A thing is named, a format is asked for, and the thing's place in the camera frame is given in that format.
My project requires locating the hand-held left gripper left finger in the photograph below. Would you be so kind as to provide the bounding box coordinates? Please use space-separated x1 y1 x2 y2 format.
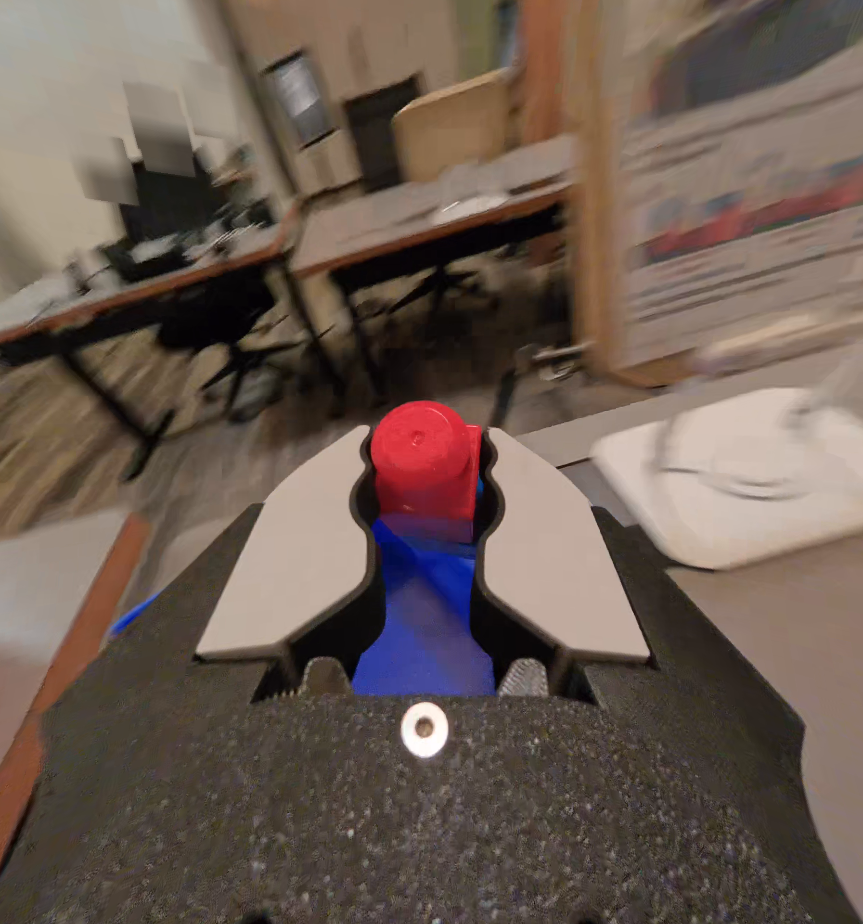
195 424 389 672

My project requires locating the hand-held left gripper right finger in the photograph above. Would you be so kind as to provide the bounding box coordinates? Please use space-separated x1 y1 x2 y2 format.
469 426 652 672

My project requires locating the blue plastic storage bin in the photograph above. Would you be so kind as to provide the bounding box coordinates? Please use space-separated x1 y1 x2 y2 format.
110 476 497 697

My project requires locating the red toy building block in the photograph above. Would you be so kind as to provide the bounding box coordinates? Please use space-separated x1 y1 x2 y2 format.
370 399 484 524

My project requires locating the black office chair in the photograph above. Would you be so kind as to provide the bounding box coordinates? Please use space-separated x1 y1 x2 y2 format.
384 263 493 319
153 270 320 423

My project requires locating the black-legged office desk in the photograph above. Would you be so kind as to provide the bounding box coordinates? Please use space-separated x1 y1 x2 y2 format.
290 133 580 405
0 205 302 481

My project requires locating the wood-framed poster board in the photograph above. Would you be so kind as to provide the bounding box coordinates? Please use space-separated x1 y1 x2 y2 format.
572 0 863 391

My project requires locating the cardboard box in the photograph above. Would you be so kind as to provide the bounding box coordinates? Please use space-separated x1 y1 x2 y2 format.
390 68 520 185

